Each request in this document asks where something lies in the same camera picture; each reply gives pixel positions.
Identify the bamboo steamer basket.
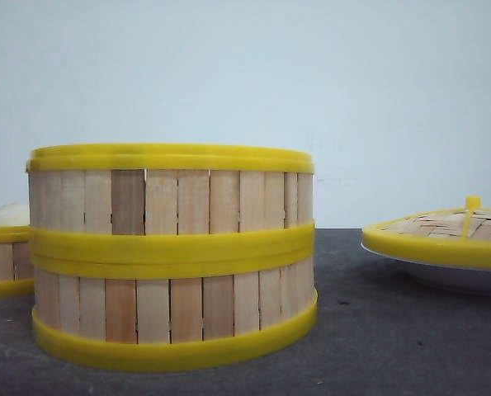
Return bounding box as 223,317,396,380
0,225,34,299
32,257,318,372
26,144,314,279

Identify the woven bamboo steamer lid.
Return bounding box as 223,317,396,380
361,196,491,271

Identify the white plate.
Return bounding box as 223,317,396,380
361,243,491,296

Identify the large white bun left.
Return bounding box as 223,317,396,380
0,202,30,227

